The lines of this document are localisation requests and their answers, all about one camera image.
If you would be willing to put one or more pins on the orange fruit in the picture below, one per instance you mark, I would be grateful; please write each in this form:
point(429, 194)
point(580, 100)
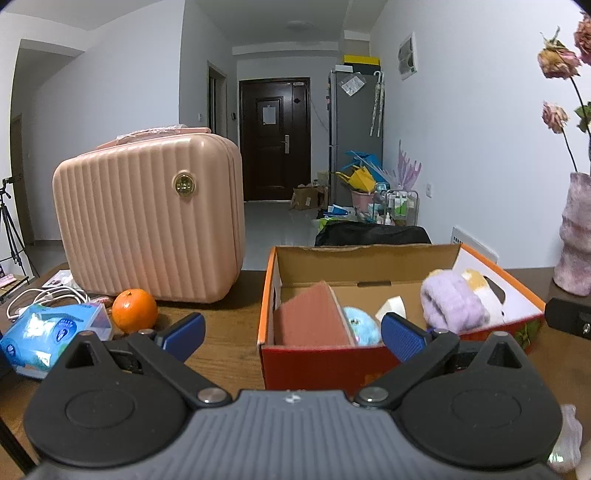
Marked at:
point(135, 311)

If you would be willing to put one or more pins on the clear plastic bag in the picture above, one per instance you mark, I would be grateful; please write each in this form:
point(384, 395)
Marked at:
point(352, 84)

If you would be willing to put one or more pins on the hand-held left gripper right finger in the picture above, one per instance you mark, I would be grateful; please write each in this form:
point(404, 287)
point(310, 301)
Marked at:
point(401, 337)

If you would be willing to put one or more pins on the black bag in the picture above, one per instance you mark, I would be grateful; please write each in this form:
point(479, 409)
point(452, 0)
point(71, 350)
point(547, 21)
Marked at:
point(369, 235)

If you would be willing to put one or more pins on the metal trolley cart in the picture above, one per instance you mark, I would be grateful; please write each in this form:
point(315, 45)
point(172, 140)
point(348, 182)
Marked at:
point(401, 205)

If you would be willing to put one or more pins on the mauve textured vase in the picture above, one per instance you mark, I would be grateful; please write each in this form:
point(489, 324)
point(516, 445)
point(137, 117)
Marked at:
point(577, 240)

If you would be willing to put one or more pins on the purple decorative plant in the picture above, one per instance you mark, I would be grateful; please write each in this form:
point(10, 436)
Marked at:
point(406, 168)

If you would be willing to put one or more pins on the light blue tissue pack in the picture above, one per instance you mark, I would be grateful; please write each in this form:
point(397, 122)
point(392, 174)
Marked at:
point(46, 337)

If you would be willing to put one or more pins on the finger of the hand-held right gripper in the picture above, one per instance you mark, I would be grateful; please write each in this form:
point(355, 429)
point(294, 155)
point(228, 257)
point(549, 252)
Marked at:
point(570, 316)

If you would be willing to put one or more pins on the side doorway frame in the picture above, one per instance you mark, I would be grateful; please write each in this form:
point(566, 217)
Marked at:
point(217, 101)

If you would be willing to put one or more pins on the small printed card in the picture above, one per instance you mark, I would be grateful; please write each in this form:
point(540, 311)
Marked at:
point(59, 279)

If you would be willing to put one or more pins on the dark brown entrance door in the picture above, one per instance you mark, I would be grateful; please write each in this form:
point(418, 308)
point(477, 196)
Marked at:
point(272, 157)

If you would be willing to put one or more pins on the white folded umbrella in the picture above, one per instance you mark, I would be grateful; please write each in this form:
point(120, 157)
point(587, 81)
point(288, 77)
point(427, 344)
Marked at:
point(377, 101)

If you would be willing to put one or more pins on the pale pink soft item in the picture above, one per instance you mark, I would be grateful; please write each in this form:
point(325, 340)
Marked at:
point(568, 438)

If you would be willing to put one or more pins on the lavender plush item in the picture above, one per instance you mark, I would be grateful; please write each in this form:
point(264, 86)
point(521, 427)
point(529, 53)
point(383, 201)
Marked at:
point(450, 302)

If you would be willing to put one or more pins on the blue folding stool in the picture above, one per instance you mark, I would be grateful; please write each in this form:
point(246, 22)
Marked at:
point(364, 159)

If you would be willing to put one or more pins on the white brown yellow plush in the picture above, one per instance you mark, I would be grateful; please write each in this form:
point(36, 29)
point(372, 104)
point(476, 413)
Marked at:
point(489, 295)

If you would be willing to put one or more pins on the yellow bag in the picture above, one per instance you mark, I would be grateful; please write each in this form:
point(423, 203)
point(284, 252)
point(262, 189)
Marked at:
point(360, 180)

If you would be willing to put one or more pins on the yellow flat box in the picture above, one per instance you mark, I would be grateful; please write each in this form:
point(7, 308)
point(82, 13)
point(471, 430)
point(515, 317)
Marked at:
point(361, 60)

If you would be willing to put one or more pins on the white paper notice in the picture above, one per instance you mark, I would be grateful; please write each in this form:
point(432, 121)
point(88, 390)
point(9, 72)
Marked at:
point(269, 115)

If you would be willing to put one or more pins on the black tripod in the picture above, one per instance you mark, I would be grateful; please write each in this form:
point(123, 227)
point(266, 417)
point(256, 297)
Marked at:
point(11, 230)

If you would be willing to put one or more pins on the white roll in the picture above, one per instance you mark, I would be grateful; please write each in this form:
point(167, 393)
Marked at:
point(392, 309)

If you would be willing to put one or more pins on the pink ribbed suitcase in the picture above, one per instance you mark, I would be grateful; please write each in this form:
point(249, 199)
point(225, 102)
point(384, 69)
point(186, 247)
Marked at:
point(138, 221)

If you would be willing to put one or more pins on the bouquet of dried roses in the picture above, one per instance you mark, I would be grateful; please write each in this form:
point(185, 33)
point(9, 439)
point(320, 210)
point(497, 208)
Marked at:
point(556, 60)

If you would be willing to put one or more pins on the white electrical panel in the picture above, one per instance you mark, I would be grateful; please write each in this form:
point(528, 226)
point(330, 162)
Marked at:
point(408, 55)

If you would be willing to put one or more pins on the pink bucket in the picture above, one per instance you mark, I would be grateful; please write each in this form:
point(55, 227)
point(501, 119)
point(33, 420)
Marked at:
point(361, 201)

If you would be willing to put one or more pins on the light blue plush ball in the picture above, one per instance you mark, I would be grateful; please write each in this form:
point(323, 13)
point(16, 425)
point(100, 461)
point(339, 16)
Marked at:
point(362, 325)

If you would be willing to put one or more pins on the reddish brown sponge block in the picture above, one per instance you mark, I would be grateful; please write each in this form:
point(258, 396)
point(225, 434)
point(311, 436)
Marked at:
point(309, 318)

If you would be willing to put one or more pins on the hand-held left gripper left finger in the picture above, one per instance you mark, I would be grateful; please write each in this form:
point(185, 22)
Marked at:
point(184, 337)

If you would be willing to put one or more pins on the grey refrigerator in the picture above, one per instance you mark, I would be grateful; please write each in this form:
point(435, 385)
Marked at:
point(353, 129)

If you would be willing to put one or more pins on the brown cardboard box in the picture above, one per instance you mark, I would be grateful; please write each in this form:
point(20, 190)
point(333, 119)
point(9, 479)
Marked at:
point(307, 197)

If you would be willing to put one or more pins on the orange cardboard box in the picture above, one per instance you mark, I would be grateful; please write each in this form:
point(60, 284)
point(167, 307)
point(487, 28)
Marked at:
point(323, 364)

